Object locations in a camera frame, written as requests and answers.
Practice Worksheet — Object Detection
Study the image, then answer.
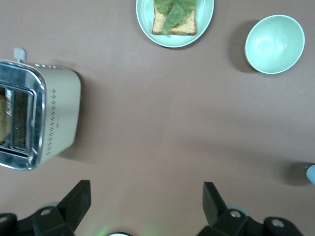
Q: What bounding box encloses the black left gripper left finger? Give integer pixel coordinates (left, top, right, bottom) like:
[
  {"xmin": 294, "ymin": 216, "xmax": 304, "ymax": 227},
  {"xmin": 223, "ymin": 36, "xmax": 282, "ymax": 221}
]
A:
[{"xmin": 0, "ymin": 180, "xmax": 92, "ymax": 236}]

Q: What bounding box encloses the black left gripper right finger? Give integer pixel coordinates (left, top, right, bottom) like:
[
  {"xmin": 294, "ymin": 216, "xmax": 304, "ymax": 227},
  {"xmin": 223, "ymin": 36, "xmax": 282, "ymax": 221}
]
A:
[{"xmin": 202, "ymin": 181, "xmax": 303, "ymax": 236}]

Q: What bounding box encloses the blue paper cup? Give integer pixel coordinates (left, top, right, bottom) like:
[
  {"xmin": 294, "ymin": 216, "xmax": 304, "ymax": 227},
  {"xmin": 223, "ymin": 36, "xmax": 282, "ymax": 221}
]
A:
[{"xmin": 306, "ymin": 164, "xmax": 315, "ymax": 188}]

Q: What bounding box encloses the beige and chrome toaster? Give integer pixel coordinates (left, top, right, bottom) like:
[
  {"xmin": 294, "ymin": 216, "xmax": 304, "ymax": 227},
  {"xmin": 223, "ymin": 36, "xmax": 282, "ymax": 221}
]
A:
[{"xmin": 0, "ymin": 47, "xmax": 82, "ymax": 172}]

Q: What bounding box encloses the pale green bowl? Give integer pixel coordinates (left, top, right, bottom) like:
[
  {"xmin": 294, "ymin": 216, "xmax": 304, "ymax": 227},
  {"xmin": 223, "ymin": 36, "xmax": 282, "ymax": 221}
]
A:
[{"xmin": 244, "ymin": 14, "xmax": 306, "ymax": 75}]

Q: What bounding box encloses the toast with lettuce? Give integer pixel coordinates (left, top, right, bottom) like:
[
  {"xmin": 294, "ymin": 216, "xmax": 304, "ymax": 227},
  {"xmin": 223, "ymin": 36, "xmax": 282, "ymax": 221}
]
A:
[{"xmin": 154, "ymin": 0, "xmax": 199, "ymax": 34}]

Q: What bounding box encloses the pale green plate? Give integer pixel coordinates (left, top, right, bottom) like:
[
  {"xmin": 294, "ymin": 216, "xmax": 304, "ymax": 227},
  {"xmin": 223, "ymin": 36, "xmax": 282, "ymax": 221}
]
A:
[{"xmin": 135, "ymin": 0, "xmax": 215, "ymax": 48}]

